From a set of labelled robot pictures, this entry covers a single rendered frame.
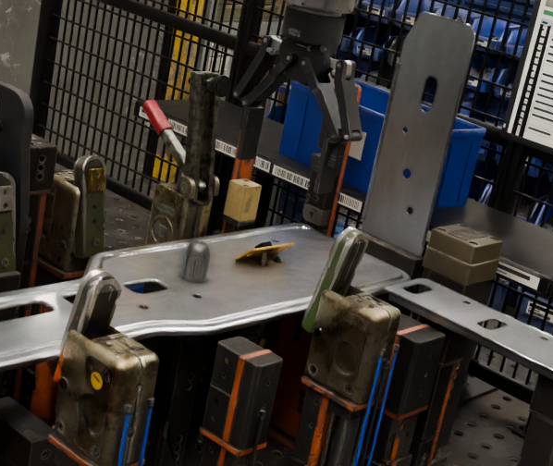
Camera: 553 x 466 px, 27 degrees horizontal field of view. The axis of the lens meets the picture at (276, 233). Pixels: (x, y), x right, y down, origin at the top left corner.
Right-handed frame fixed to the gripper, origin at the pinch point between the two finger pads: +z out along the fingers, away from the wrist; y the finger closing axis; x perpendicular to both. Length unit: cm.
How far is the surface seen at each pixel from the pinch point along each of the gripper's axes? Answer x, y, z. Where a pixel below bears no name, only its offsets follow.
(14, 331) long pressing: -42.5, 4.1, 13.5
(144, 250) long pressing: -13.4, -9.0, 13.2
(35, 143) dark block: -24.6, -19.4, 1.7
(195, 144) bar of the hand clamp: -2.2, -14.2, 1.4
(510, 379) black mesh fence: 55, 12, 37
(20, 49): 130, -233, 42
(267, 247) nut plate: -0.7, 0.4, 10.9
